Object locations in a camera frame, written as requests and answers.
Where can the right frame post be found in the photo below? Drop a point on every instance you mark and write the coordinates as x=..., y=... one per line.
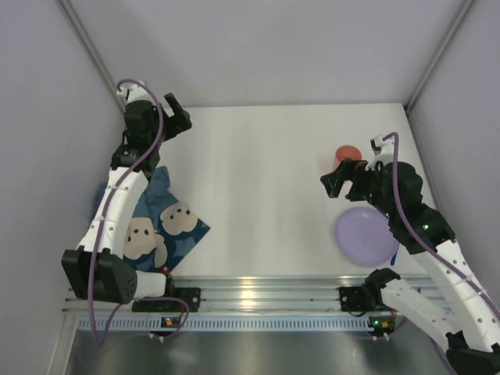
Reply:
x=460, y=16

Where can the frame post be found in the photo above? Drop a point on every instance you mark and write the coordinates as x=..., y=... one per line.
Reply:
x=91, y=51
x=460, y=16

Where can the blue cartoon placemat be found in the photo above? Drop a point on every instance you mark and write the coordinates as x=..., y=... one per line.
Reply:
x=162, y=230

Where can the orange plastic cup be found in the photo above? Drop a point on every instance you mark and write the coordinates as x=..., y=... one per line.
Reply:
x=346, y=152

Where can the aluminium mounting rail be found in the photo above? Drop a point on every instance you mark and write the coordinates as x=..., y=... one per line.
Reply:
x=267, y=295

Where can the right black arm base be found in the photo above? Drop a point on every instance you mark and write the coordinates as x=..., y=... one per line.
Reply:
x=360, y=300

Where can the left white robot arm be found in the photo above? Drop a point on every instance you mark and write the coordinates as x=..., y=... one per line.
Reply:
x=96, y=269

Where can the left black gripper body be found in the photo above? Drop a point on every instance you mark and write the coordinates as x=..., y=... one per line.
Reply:
x=176, y=118

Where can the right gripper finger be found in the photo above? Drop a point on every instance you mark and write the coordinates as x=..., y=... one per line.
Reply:
x=333, y=183
x=345, y=164

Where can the left frame post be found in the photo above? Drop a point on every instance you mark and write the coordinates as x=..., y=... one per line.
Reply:
x=91, y=51

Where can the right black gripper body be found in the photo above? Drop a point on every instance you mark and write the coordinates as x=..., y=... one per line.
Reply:
x=348, y=176

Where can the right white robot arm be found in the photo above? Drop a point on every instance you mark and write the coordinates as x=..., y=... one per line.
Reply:
x=468, y=333

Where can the blue metallic fork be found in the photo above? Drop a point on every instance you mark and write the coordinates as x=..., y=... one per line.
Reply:
x=394, y=257

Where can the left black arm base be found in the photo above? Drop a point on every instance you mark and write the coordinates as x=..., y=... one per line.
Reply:
x=184, y=299

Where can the perforated cable duct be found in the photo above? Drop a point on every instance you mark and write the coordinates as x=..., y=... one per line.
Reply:
x=252, y=323

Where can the purple plastic plate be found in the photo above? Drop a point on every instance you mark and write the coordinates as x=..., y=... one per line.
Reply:
x=362, y=235

